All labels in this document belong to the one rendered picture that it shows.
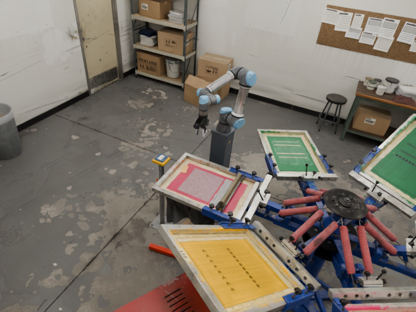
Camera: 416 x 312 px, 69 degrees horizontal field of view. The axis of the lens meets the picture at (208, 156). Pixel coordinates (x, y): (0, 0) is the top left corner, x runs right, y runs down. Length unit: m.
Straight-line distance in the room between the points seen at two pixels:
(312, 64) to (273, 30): 0.93
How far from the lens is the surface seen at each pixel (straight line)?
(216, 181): 2.76
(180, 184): 2.70
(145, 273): 3.29
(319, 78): 6.00
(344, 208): 2.33
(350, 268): 2.26
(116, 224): 3.70
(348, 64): 5.88
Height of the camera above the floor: 2.80
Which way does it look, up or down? 37 degrees down
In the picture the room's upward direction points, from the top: 6 degrees clockwise
